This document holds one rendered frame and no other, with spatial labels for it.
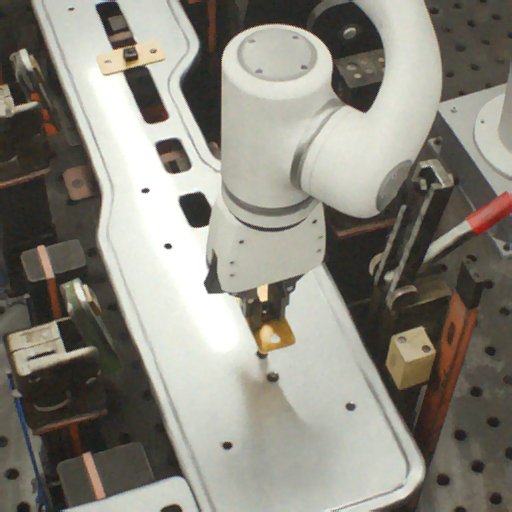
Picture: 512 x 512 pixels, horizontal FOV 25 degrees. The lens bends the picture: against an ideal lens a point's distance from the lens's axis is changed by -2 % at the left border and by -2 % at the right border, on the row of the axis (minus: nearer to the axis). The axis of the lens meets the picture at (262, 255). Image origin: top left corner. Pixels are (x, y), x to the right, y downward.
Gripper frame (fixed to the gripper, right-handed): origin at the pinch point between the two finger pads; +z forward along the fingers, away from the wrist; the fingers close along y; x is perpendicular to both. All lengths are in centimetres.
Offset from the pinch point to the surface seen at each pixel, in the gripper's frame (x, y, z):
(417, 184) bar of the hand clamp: 0.1, -14.5, -11.4
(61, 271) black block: -17.8, 16.5, 10.3
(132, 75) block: -44.9, 0.2, 10.6
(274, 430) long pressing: 8.8, 2.0, 9.3
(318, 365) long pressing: 3.3, -4.9, 9.3
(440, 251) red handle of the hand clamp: 0.7, -18.5, -0.4
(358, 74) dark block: -23.4, -20.0, -2.4
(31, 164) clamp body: -38.0, 15.4, 14.4
